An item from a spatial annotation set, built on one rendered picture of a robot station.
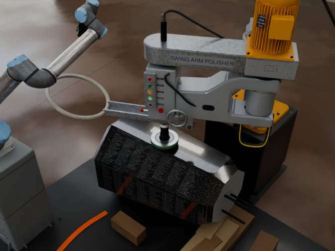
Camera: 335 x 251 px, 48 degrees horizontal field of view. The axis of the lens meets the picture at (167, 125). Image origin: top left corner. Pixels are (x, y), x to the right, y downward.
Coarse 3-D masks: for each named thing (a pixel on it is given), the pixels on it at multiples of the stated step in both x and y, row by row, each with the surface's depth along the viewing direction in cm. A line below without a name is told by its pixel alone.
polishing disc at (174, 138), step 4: (156, 132) 298; (172, 132) 298; (152, 136) 295; (156, 136) 295; (172, 136) 294; (176, 136) 294; (152, 140) 291; (156, 140) 291; (160, 140) 291; (168, 140) 291; (172, 140) 291; (176, 140) 291; (156, 144) 287; (160, 144) 287; (164, 144) 287; (168, 144) 287; (172, 144) 287
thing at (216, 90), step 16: (192, 80) 263; (208, 80) 260; (224, 80) 244; (240, 80) 239; (256, 80) 238; (272, 80) 236; (176, 96) 256; (192, 96) 253; (208, 96) 251; (224, 96) 248; (176, 112) 264; (192, 112) 261; (208, 112) 259; (224, 112) 256; (240, 112) 258; (272, 112) 260; (192, 128) 272
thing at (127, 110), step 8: (112, 104) 290; (120, 104) 289; (128, 104) 287; (112, 112) 281; (120, 112) 279; (128, 112) 286; (136, 112) 287; (144, 112) 287; (144, 120) 279; (152, 120) 278
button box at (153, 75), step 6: (144, 72) 247; (144, 78) 249; (144, 84) 252; (156, 84) 252; (156, 90) 254; (156, 96) 257; (150, 102) 260; (156, 102) 259; (150, 108) 263; (156, 108) 262
